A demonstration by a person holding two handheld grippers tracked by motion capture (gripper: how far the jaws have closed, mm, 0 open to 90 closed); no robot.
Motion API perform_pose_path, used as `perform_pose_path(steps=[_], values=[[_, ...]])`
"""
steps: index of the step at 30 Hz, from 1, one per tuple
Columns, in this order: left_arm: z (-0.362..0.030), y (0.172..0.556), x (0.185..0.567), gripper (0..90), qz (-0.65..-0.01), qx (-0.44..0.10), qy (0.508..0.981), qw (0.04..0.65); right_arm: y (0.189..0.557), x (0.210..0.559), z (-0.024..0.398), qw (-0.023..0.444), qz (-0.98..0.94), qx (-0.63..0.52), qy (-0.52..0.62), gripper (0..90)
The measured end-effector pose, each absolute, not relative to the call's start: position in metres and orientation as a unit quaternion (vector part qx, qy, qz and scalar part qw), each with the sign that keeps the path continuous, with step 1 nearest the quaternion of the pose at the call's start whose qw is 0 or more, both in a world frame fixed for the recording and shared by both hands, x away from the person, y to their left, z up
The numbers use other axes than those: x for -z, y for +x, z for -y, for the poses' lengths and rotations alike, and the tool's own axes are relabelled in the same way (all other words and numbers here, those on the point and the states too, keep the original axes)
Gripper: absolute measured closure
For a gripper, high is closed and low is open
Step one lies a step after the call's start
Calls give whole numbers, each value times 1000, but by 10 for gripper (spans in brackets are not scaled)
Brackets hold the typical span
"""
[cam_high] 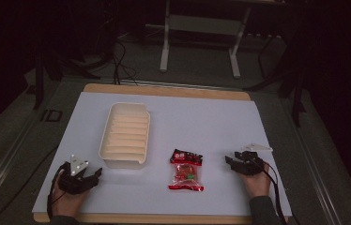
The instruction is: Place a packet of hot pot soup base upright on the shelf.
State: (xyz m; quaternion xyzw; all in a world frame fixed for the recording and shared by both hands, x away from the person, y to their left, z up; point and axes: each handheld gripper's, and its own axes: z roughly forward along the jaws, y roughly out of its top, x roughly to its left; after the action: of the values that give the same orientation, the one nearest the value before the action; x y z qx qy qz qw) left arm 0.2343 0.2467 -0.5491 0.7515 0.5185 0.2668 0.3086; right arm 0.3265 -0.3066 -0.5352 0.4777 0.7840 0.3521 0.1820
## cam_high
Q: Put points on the white plastic basket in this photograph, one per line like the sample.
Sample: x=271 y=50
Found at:
x=126 y=136

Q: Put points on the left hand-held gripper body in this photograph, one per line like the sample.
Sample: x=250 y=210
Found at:
x=73 y=182

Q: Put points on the person's left hand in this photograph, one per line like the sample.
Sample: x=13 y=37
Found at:
x=67 y=201

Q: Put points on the white table mat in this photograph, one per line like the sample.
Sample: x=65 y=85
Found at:
x=195 y=125

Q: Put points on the white metal desk frame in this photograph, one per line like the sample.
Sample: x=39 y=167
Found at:
x=201 y=25

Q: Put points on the person's right hand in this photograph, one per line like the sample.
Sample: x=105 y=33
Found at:
x=256 y=184

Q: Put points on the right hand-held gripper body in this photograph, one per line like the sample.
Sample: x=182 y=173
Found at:
x=251 y=164

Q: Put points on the black tripod stand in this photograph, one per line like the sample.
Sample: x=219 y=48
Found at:
x=289 y=78
x=57 y=68

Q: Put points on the black floor bracket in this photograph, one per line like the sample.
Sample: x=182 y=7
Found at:
x=51 y=115

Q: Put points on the red snack packet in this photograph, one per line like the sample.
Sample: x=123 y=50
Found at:
x=186 y=171

